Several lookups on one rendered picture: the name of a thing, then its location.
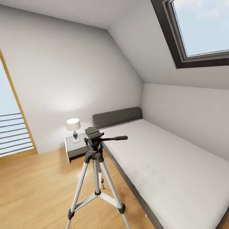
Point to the table lamp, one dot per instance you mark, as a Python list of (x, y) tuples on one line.
[(73, 125)]

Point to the camera tripod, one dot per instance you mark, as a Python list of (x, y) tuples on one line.
[(96, 155)]

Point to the bed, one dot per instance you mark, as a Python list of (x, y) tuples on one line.
[(178, 184)]

